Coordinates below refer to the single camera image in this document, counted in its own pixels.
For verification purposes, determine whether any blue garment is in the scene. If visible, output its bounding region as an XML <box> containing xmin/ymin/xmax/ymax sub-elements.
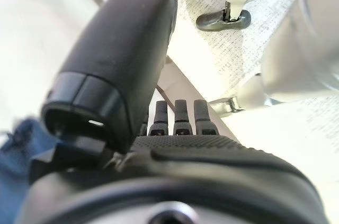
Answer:
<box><xmin>0</xmin><ymin>118</ymin><xmax>58</xmax><ymax>224</ymax></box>

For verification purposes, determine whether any silver robot left leg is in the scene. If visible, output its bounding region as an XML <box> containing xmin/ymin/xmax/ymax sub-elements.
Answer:
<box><xmin>209</xmin><ymin>0</ymin><xmax>339</xmax><ymax>115</ymax></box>

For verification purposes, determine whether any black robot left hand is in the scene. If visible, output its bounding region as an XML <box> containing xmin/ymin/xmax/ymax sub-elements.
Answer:
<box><xmin>15</xmin><ymin>0</ymin><xmax>327</xmax><ymax>224</ymax></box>

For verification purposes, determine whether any black robot right foot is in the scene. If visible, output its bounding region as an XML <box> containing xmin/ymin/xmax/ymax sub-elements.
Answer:
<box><xmin>195</xmin><ymin>9</ymin><xmax>252</xmax><ymax>32</ymax></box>

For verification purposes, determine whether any grey area rug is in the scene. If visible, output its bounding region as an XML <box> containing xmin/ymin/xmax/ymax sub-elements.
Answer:
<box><xmin>169</xmin><ymin>0</ymin><xmax>339</xmax><ymax>182</ymax></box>

